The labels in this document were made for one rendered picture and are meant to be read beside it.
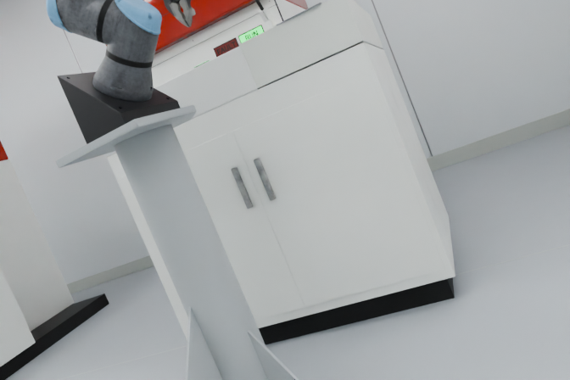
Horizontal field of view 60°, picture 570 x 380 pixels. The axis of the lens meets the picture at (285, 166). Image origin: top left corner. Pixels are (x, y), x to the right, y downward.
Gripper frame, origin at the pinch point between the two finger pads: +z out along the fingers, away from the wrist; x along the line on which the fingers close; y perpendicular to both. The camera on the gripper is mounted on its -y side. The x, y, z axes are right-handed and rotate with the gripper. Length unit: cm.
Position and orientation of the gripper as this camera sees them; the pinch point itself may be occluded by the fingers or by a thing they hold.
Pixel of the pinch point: (187, 23)
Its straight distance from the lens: 167.2
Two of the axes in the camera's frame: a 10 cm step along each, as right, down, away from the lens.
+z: 3.8, 9.2, 0.7
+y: 2.8, -1.9, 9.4
